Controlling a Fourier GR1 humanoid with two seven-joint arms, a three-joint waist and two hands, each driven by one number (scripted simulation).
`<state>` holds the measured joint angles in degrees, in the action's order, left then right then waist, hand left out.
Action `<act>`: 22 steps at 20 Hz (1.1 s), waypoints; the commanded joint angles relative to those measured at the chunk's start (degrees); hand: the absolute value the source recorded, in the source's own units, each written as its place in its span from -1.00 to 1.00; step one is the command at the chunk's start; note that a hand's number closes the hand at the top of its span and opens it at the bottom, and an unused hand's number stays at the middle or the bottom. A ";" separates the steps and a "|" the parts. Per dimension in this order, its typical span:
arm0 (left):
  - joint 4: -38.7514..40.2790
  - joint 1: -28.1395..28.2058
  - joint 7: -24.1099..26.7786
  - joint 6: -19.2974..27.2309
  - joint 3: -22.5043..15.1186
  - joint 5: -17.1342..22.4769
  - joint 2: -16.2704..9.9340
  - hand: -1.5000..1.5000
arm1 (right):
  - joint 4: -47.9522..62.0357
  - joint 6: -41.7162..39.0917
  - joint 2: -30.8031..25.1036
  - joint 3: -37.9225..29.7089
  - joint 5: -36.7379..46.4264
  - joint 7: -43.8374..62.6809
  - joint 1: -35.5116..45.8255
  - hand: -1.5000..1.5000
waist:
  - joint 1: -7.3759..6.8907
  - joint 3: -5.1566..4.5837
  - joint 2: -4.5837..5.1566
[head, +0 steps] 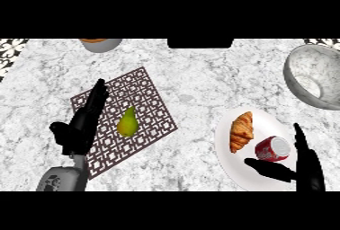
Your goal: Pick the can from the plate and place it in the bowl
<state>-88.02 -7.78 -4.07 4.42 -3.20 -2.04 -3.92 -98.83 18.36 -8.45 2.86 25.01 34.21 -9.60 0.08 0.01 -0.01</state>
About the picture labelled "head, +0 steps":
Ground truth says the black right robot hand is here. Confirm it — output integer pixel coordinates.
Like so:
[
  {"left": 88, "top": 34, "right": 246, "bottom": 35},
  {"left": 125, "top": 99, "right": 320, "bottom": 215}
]
[{"left": 242, "top": 122, "right": 326, "bottom": 192}]

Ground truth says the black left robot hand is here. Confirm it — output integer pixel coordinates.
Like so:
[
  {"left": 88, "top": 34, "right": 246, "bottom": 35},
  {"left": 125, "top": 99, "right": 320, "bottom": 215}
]
[{"left": 47, "top": 78, "right": 110, "bottom": 156}]

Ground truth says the red can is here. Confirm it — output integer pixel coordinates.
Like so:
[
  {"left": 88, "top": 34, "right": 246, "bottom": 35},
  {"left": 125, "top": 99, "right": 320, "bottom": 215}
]
[{"left": 254, "top": 135, "right": 292, "bottom": 163}]

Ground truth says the white plate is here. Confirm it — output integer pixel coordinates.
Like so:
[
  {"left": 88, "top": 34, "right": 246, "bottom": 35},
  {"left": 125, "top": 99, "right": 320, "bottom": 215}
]
[{"left": 214, "top": 106, "right": 299, "bottom": 192}]

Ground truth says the green pear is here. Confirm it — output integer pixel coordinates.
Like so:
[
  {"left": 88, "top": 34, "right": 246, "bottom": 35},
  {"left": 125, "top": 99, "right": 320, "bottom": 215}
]
[{"left": 115, "top": 105, "right": 138, "bottom": 138}]

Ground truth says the brown patterned placemat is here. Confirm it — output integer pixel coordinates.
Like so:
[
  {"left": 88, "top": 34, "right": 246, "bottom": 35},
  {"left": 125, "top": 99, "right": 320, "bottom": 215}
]
[{"left": 69, "top": 66, "right": 178, "bottom": 181}]

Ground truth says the brown croissant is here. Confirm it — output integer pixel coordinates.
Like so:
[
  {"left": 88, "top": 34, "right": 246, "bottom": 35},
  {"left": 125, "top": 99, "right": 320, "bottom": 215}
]
[{"left": 229, "top": 111, "right": 255, "bottom": 155}]

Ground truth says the grey cup with orange content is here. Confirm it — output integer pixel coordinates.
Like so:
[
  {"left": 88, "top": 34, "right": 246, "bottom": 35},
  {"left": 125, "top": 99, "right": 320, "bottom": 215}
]
[{"left": 78, "top": 38, "right": 124, "bottom": 54}]

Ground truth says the black appliance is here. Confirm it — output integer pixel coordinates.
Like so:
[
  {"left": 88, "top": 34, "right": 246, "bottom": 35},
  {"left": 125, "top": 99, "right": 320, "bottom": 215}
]
[{"left": 165, "top": 38, "right": 234, "bottom": 49}]

